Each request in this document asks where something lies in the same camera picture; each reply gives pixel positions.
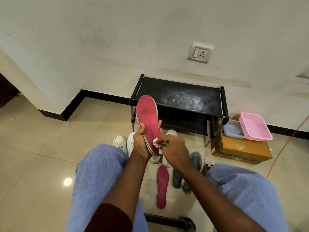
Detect white sneaker with green print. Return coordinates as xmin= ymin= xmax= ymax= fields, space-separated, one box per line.
xmin=113 ymin=134 xmax=128 ymax=154

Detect red shoe insole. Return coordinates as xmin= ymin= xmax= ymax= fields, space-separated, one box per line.
xmin=156 ymin=165 xmax=169 ymax=209
xmin=135 ymin=95 xmax=163 ymax=156

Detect person's left forearm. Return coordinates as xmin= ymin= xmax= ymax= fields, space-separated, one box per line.
xmin=101 ymin=153 xmax=150 ymax=225

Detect black shoe rack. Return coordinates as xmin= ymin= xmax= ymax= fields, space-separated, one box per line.
xmin=129 ymin=74 xmax=229 ymax=148

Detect white wall socket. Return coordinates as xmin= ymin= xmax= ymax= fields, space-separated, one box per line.
xmin=187 ymin=41 xmax=215 ymax=64

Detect brown cardboard box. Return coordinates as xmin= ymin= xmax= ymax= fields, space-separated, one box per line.
xmin=211 ymin=119 xmax=273 ymax=165

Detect blue jeans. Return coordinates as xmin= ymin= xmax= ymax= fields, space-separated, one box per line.
xmin=66 ymin=143 xmax=289 ymax=232

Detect black stool frame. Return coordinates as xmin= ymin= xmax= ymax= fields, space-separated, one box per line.
xmin=143 ymin=213 xmax=196 ymax=232

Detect person's right forearm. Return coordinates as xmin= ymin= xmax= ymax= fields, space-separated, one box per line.
xmin=172 ymin=162 xmax=266 ymax=232

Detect pink plastic basket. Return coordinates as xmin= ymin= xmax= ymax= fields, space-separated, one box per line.
xmin=239 ymin=112 xmax=273 ymax=142

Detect maroon sleeve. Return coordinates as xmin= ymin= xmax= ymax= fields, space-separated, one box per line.
xmin=84 ymin=203 xmax=133 ymax=232

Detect orange cable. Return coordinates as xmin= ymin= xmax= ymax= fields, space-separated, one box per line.
xmin=267 ymin=115 xmax=309 ymax=179

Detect person's left hand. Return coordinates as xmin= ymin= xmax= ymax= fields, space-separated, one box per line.
xmin=133 ymin=119 xmax=163 ymax=163

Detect white cleaning cloth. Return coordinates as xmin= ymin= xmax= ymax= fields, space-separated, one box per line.
xmin=152 ymin=137 xmax=164 ymax=155

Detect grey slip-on shoe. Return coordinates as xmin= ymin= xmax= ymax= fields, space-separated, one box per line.
xmin=182 ymin=151 xmax=203 ymax=194
xmin=172 ymin=168 xmax=183 ymax=189

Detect person's right hand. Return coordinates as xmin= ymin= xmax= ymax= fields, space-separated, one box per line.
xmin=156 ymin=134 xmax=192 ymax=168

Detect thin white cord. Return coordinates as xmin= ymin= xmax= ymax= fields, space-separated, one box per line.
xmin=204 ymin=152 xmax=229 ymax=165

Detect clear plastic container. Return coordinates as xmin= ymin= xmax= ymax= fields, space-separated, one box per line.
xmin=222 ymin=122 xmax=246 ymax=139

